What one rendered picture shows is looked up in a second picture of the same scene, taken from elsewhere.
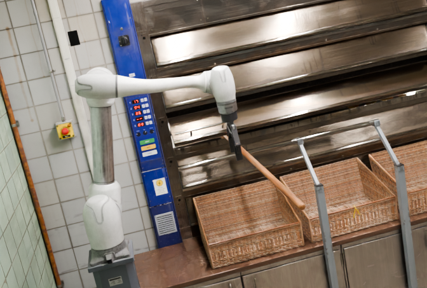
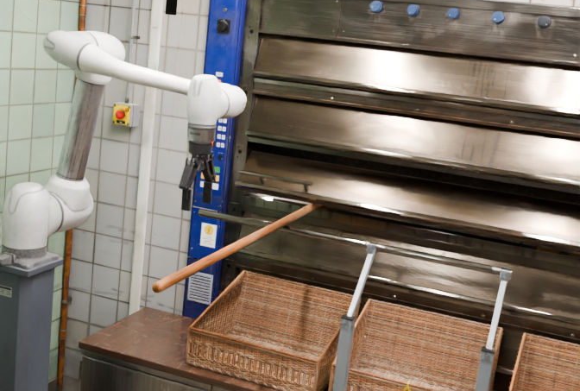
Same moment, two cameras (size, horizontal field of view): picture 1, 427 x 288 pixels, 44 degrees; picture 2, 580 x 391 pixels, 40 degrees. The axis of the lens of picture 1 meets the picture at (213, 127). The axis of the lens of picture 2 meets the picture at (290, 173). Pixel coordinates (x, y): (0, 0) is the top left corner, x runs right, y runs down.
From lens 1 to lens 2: 1.58 m
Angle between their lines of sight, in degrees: 28
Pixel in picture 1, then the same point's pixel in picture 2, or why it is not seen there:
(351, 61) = (543, 171)
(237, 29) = (380, 60)
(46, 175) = (93, 162)
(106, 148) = (76, 134)
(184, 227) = not seen: hidden behind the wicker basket
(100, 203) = (22, 190)
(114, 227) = (25, 225)
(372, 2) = not seen: outside the picture
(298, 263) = not seen: outside the picture
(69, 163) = (121, 157)
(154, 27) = (270, 22)
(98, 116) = (78, 91)
